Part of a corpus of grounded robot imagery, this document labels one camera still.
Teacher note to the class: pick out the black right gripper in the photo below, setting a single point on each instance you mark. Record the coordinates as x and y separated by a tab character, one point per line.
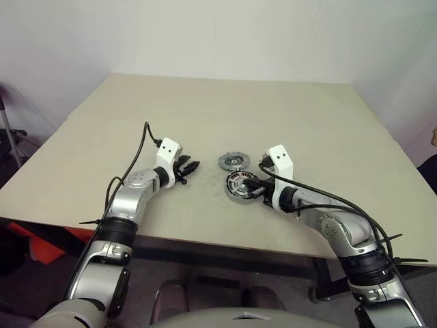
268	193

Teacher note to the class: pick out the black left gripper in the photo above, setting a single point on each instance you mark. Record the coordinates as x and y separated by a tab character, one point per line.
181	172

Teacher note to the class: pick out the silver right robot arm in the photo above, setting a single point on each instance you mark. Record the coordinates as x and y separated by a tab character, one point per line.
345	225

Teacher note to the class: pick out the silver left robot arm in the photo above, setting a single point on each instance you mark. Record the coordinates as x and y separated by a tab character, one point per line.
133	194

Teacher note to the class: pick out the grey toothed motor lid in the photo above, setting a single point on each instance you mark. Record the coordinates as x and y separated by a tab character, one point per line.
232	160

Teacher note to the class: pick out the bystander bare hand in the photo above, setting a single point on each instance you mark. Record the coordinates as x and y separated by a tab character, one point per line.
434	137

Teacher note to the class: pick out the dark rounded shape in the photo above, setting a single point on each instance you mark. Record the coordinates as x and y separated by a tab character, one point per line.
170	299
263	296

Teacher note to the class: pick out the grey robot torso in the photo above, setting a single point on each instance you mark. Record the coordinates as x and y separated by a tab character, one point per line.
246	319

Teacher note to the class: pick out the orange object under table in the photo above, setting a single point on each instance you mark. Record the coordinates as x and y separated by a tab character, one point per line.
41	246

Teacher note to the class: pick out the person in dark clothes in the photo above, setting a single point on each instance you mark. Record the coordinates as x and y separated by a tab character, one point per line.
429	174

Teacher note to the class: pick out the grey tripod stand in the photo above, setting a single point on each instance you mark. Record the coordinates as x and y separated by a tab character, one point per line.
10	136

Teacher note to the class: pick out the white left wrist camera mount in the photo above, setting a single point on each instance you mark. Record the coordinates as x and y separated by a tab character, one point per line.
167	150

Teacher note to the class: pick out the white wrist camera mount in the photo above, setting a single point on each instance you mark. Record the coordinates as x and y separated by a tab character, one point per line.
167	150
283	160

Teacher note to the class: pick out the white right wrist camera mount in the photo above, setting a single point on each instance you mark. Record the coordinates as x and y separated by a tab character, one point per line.
283	160

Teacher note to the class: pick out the black table frame with caster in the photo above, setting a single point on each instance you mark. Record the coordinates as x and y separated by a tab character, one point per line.
322	278

